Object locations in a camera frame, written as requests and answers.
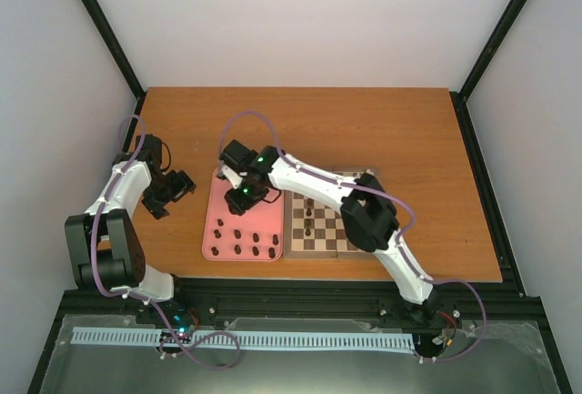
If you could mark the pink plastic tray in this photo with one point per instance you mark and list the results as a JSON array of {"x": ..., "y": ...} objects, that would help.
[{"x": 266, "y": 219}]

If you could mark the black aluminium frame rail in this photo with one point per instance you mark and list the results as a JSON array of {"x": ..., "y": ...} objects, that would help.
[{"x": 216, "y": 298}]

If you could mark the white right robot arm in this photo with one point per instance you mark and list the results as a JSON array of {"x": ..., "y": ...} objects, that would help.
[{"x": 242, "y": 165}]

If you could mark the left controller circuit board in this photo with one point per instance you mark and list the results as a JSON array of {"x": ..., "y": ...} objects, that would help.
[{"x": 185, "y": 324}]

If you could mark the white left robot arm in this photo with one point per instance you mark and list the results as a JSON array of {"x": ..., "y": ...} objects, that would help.
[{"x": 104, "y": 250}]

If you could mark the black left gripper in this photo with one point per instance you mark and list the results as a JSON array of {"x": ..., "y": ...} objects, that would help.
[{"x": 183, "y": 183}]

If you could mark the wooden chessboard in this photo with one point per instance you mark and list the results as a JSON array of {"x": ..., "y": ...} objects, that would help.
[{"x": 318, "y": 230}]

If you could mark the light blue cable duct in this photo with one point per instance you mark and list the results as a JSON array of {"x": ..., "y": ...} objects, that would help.
[{"x": 247, "y": 340}]

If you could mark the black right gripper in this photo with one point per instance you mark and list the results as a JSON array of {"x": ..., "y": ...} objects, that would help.
[{"x": 239, "y": 206}]

